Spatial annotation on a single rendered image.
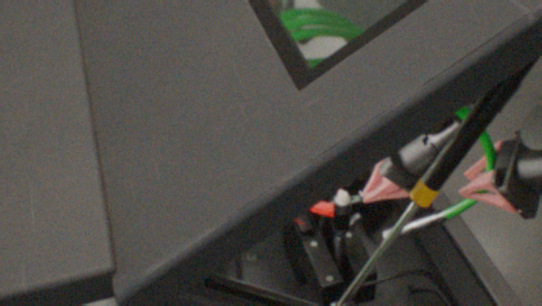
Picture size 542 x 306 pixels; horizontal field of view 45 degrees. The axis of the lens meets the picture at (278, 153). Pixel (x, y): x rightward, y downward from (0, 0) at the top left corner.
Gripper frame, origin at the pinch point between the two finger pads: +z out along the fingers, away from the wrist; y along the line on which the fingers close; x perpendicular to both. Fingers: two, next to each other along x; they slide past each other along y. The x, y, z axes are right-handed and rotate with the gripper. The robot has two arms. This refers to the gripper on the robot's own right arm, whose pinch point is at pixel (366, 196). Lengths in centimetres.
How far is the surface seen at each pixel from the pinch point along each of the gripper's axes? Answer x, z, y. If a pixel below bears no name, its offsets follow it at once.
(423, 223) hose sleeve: 10.1, -7.7, -1.4
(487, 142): 10.5, -23.1, 4.4
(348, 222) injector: 1.7, 4.9, -0.6
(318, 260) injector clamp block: 1.5, 15.2, -3.6
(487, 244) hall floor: -76, 43, -124
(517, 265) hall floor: -65, 38, -129
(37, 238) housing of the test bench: 38, -8, 51
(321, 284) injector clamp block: 6.5, 15.1, -3.5
